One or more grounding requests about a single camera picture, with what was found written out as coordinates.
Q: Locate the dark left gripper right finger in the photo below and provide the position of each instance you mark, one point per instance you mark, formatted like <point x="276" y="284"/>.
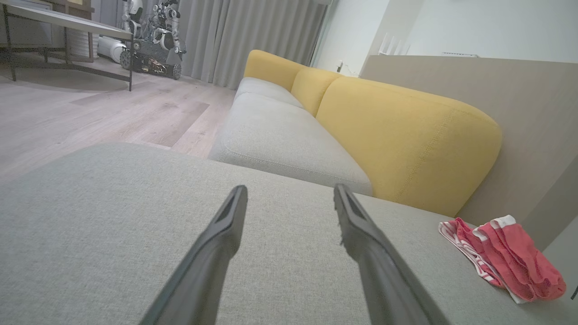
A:
<point x="379" y="271"/>

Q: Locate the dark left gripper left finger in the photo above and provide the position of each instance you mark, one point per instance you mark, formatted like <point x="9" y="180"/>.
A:
<point x="212" y="271"/>

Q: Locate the red shirt with white sleeve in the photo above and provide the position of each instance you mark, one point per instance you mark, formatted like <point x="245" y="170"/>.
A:
<point x="463" y="232"/>

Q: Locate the red garment with white band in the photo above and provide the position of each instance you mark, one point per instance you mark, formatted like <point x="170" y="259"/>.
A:
<point x="519" y="257"/>

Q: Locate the yellow and grey sofa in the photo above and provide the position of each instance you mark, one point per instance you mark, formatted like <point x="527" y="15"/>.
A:
<point x="113" y="225"/>

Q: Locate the large yellow sofa back cushion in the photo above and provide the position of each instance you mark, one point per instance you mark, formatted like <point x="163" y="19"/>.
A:
<point x="406" y="135"/>

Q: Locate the small grey sofa seat cushion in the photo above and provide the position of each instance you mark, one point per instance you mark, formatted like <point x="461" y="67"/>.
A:
<point x="262" y="88"/>

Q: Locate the medium yellow sofa back cushion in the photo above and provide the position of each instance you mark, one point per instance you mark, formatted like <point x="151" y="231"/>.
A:
<point x="311" y="88"/>

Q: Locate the small yellow sofa back cushion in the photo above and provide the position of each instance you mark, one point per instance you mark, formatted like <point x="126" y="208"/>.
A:
<point x="271" y="67"/>

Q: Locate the white router with antennas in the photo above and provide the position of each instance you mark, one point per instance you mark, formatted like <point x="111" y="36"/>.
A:
<point x="393" y="45"/>

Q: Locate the beige partition panel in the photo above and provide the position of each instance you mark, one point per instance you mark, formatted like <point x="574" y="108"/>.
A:
<point x="533" y="99"/>

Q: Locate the flat white device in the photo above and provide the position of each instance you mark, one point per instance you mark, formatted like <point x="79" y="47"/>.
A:
<point x="459" y="54"/>

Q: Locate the grey pleated curtain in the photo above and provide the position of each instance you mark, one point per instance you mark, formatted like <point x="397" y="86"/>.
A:
<point x="244" y="36"/>

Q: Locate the white black wheeled robot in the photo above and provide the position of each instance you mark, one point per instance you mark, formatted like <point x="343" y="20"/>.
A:
<point x="156" y="40"/>

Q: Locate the white cylindrical appliance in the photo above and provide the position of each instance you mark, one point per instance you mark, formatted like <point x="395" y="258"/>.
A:
<point x="110" y="47"/>

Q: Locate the brown wooden cabinet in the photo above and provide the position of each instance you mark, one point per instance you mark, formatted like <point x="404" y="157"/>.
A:
<point x="67" y="5"/>

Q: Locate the small wall plug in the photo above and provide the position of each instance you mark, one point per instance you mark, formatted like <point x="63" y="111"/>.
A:
<point x="340" y="67"/>

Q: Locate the grey table with dark frame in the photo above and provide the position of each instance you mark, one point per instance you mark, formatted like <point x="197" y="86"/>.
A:
<point x="67" y="20"/>

